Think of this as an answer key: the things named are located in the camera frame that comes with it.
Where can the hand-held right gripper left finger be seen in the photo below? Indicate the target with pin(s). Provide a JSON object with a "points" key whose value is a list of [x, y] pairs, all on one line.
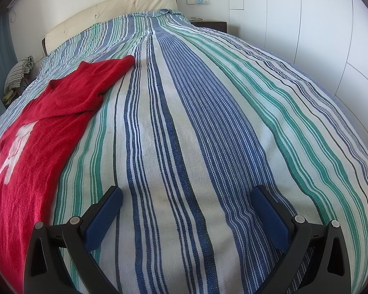
{"points": [[104, 217]]}

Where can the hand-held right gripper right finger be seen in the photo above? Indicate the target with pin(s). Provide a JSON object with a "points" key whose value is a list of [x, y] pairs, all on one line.
{"points": [[271, 220]]}

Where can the red sweater with white figure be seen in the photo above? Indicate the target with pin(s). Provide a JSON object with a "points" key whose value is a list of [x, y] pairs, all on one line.
{"points": [[33, 165]]}

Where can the striped blue green bedspread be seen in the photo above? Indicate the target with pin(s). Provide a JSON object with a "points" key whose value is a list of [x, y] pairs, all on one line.
{"points": [[178, 128]]}

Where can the yellow green folded cloth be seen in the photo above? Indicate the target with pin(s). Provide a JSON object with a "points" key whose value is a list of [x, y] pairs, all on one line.
{"points": [[9, 96]]}

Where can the checkered folded cloth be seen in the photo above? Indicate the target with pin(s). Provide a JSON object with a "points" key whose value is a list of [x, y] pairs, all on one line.
{"points": [[18, 70]]}

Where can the white wardrobe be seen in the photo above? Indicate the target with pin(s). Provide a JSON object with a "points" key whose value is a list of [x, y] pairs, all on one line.
{"points": [[309, 36]]}

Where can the dark wooden nightstand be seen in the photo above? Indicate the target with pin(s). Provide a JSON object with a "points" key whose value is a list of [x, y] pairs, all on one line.
{"points": [[211, 25]]}

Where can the cream padded headboard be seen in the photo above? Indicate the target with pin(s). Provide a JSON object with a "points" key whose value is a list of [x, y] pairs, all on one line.
{"points": [[110, 9]]}

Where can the eyeglasses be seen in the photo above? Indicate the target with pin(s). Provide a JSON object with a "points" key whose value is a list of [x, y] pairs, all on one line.
{"points": [[197, 19]]}

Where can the white wall socket panel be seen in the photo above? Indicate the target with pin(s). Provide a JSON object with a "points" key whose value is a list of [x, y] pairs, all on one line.
{"points": [[190, 1]]}

